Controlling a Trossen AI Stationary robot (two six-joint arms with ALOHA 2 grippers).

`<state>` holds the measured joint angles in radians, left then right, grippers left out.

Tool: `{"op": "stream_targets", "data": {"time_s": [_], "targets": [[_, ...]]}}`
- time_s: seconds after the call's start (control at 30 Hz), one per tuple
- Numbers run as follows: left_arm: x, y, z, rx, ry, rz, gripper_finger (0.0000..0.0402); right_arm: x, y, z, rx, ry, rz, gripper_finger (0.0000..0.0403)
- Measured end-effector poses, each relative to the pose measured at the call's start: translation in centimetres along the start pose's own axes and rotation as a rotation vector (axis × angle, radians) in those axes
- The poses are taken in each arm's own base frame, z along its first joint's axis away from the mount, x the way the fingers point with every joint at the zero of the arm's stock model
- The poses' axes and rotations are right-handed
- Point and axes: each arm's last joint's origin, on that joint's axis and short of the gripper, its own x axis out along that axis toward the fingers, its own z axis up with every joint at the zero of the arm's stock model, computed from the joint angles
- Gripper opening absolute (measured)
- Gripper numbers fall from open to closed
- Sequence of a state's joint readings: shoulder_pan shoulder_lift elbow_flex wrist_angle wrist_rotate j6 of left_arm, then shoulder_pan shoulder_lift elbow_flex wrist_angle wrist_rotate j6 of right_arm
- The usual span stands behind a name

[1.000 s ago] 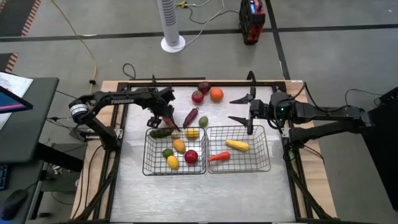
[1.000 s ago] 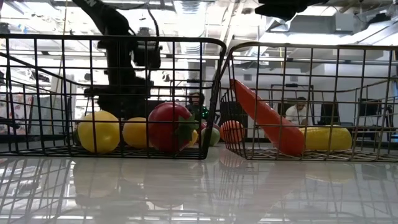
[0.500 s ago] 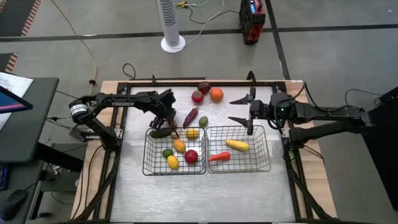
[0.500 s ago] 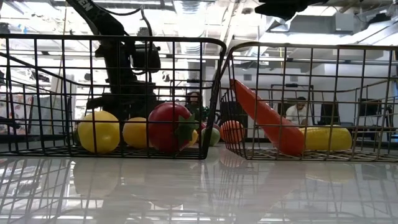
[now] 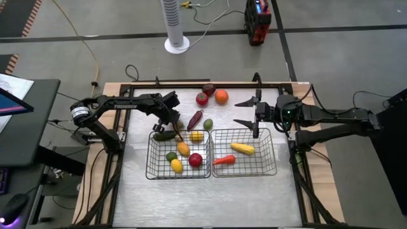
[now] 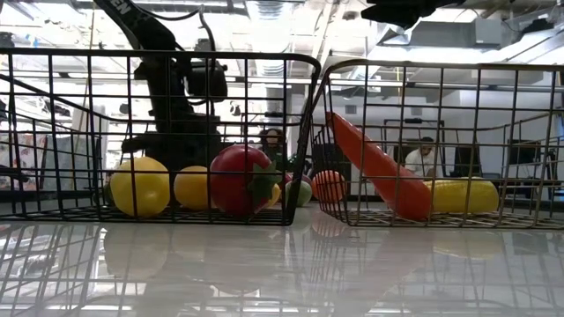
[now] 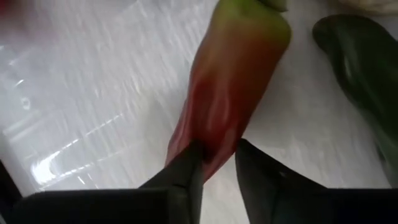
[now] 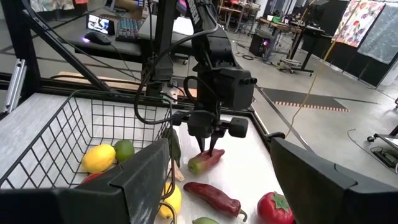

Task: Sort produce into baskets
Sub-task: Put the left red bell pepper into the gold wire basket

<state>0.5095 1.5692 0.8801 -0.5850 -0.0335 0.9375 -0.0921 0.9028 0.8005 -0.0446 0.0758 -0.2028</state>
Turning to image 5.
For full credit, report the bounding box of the dark red round vegetable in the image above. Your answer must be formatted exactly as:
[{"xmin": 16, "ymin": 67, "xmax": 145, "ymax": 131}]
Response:
[{"xmin": 202, "ymin": 83, "xmax": 217, "ymax": 97}]

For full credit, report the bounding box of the glossy white table sheet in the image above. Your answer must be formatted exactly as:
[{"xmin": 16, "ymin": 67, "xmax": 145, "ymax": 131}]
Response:
[{"xmin": 111, "ymin": 87, "xmax": 303, "ymax": 228}]

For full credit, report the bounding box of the white floor cable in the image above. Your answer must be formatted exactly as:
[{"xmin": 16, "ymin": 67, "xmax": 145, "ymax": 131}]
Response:
[{"xmin": 177, "ymin": 0, "xmax": 231, "ymax": 52}]

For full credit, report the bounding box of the red tomato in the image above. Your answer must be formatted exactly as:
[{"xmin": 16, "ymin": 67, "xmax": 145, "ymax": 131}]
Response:
[{"xmin": 195, "ymin": 92, "xmax": 210, "ymax": 106}]

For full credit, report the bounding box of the thin black cable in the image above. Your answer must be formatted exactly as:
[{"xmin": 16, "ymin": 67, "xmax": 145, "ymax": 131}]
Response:
[{"xmin": 352, "ymin": 90, "xmax": 394, "ymax": 112}]

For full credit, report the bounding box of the white tower fan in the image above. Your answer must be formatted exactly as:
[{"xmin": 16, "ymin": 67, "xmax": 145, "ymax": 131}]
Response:
[{"xmin": 160, "ymin": 0, "xmax": 191, "ymax": 55}]

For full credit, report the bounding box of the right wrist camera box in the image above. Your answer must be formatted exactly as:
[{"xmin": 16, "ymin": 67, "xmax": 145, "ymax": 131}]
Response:
[{"xmin": 256, "ymin": 102, "xmax": 270, "ymax": 118}]

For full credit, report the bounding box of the large black box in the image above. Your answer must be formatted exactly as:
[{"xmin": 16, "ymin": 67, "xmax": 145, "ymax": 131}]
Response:
[{"xmin": 362, "ymin": 88, "xmax": 407, "ymax": 217}]

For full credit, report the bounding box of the black mat orange striped edge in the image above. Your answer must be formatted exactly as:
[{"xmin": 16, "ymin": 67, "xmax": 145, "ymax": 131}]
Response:
[
  {"xmin": 0, "ymin": 0, "xmax": 44, "ymax": 38},
  {"xmin": 0, "ymin": 53, "xmax": 20, "ymax": 76}
]

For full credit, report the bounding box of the black desk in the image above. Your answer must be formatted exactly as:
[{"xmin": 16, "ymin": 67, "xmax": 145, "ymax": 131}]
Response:
[{"xmin": 0, "ymin": 78, "xmax": 61, "ymax": 168}]

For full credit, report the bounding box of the orange carrot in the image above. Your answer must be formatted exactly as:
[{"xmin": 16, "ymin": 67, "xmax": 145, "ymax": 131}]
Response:
[{"xmin": 212, "ymin": 155, "xmax": 237, "ymax": 166}]

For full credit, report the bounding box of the black computer mouse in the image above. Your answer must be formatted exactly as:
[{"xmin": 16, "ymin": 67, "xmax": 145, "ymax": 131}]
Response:
[{"xmin": 0, "ymin": 193, "xmax": 29, "ymax": 226}]

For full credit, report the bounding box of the black keyboard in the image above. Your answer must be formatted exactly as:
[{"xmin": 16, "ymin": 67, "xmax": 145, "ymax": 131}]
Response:
[{"xmin": 0, "ymin": 168, "xmax": 10, "ymax": 195}]

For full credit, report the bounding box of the black metal table frame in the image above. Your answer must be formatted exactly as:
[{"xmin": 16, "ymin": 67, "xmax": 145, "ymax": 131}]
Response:
[{"xmin": 72, "ymin": 81, "xmax": 344, "ymax": 229}]

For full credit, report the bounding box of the tilted display screen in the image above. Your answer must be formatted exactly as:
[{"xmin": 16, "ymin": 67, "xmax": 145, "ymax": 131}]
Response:
[{"xmin": 0, "ymin": 87, "xmax": 35, "ymax": 117}]

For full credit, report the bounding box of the yellow floor cable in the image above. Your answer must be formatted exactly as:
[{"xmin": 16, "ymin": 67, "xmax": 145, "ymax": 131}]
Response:
[{"xmin": 50, "ymin": 0, "xmax": 101, "ymax": 99}]

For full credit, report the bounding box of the white paper sheet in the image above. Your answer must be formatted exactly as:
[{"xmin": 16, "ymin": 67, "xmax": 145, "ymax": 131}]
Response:
[{"xmin": 0, "ymin": 73, "xmax": 35, "ymax": 133}]

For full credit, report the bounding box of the bronze wire basket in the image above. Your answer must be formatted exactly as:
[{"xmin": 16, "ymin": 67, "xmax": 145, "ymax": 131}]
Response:
[{"xmin": 209, "ymin": 127, "xmax": 278, "ymax": 178}]

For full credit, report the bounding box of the red fruit with green leaves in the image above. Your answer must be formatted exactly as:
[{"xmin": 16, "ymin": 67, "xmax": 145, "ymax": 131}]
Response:
[{"xmin": 188, "ymin": 153, "xmax": 204, "ymax": 168}]

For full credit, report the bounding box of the red and black toolbox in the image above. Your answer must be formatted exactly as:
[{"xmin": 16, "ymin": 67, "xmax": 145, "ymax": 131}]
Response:
[{"xmin": 244, "ymin": 0, "xmax": 273, "ymax": 47}]

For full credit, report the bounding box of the yellow corn cob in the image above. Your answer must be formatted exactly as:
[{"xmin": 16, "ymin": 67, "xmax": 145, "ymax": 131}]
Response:
[{"xmin": 230, "ymin": 142, "xmax": 256, "ymax": 156}]

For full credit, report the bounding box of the yellow bell pepper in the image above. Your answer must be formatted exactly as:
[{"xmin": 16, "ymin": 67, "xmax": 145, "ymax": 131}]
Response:
[{"xmin": 190, "ymin": 130, "xmax": 205, "ymax": 143}]

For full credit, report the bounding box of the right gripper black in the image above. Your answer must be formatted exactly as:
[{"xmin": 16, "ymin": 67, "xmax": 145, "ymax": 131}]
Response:
[{"xmin": 233, "ymin": 89, "xmax": 277, "ymax": 139}]

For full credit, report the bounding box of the yellow lemon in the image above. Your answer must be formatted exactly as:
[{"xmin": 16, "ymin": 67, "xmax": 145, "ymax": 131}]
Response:
[{"xmin": 170, "ymin": 158, "xmax": 184, "ymax": 174}]

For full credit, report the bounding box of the yellow-orange mango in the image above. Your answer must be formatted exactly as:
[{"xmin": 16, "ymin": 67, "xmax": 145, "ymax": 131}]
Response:
[{"xmin": 177, "ymin": 141, "xmax": 191, "ymax": 156}]

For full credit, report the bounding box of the orange fruit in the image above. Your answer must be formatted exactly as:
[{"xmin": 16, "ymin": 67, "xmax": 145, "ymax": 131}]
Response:
[{"xmin": 214, "ymin": 89, "xmax": 230, "ymax": 105}]

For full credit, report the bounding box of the looped black cable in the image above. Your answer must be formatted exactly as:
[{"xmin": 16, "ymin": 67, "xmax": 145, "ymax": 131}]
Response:
[{"xmin": 125, "ymin": 64, "xmax": 140, "ymax": 82}]

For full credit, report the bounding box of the dark green cucumber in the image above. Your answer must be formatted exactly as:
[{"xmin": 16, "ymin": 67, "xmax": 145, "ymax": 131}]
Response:
[{"xmin": 153, "ymin": 130, "xmax": 177, "ymax": 142}]

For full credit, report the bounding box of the black floor cable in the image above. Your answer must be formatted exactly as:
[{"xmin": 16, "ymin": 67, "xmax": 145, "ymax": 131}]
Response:
[{"xmin": 190, "ymin": 6, "xmax": 247, "ymax": 26}]

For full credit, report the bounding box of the black wire basket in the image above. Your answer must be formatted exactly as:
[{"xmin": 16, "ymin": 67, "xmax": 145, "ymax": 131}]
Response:
[{"xmin": 145, "ymin": 128, "xmax": 212, "ymax": 179}]

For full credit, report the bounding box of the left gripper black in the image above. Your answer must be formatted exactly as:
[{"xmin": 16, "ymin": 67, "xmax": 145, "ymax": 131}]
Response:
[{"xmin": 154, "ymin": 91, "xmax": 185, "ymax": 142}]

